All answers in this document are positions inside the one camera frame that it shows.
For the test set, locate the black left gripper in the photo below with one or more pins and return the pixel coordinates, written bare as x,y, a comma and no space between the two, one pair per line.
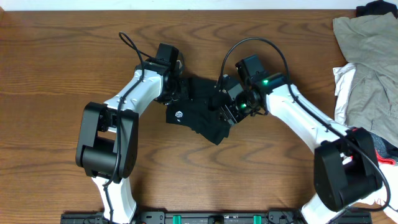
184,94

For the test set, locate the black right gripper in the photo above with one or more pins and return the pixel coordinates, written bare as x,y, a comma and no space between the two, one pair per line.
231,113

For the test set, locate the black t-shirt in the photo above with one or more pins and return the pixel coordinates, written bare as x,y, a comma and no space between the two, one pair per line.
200,111

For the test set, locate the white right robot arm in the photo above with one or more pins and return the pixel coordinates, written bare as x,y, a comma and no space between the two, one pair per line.
345,165

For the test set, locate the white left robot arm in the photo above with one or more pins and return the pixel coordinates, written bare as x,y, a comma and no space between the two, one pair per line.
108,138

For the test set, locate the khaki folded garment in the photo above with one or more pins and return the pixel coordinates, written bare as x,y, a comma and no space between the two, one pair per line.
369,44

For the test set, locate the red and black garment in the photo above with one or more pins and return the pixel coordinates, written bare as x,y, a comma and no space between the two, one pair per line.
386,152

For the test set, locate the black garment at corner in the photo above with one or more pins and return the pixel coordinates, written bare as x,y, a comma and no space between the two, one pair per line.
376,8

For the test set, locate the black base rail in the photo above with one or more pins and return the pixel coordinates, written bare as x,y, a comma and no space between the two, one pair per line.
271,217

